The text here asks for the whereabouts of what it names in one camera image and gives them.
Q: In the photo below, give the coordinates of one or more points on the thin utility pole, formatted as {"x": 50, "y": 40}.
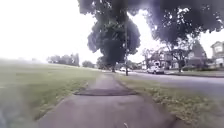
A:
{"x": 126, "y": 50}

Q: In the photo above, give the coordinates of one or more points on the distant round tree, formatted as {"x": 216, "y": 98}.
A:
{"x": 88, "y": 64}

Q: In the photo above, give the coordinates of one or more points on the pale parked car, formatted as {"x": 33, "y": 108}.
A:
{"x": 155, "y": 69}

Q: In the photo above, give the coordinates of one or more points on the distant row of trees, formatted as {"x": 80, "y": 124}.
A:
{"x": 65, "y": 59}

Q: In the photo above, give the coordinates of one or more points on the white house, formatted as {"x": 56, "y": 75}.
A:
{"x": 160, "y": 58}

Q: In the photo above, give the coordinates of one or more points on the grey concrete sidewalk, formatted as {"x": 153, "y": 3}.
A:
{"x": 100, "y": 113}

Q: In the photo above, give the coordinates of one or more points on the grass verge strip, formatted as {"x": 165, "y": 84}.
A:
{"x": 166, "y": 96}

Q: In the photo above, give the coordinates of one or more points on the small roadside tree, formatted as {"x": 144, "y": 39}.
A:
{"x": 181, "y": 56}

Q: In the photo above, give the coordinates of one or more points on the large dark street tree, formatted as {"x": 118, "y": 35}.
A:
{"x": 173, "y": 20}

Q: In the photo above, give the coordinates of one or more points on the wide grass field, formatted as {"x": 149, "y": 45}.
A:
{"x": 40, "y": 86}

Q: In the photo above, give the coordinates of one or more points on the grey asphalt road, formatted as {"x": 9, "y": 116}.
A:
{"x": 193, "y": 83}

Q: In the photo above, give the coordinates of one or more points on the grass front lawn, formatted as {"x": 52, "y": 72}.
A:
{"x": 200, "y": 72}

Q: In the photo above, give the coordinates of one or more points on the pale house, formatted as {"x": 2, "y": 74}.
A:
{"x": 218, "y": 51}

